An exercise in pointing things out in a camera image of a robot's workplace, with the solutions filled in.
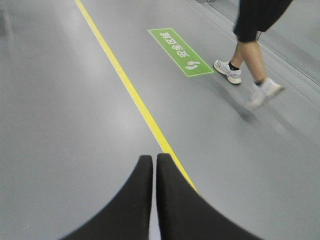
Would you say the green floor sign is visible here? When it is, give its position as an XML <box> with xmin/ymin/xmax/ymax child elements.
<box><xmin>148</xmin><ymin>28</ymin><xmax>215</xmax><ymax>78</ymax></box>

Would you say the walking person in shorts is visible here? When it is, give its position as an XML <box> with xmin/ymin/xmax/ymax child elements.
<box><xmin>213</xmin><ymin>0</ymin><xmax>292</xmax><ymax>110</ymax></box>

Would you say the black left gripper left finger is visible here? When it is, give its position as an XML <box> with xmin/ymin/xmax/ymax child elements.
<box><xmin>63</xmin><ymin>155</ymin><xmax>153</xmax><ymax>240</ymax></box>

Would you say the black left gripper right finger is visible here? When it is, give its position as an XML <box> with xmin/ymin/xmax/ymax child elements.
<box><xmin>156</xmin><ymin>153</ymin><xmax>258</xmax><ymax>240</ymax></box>

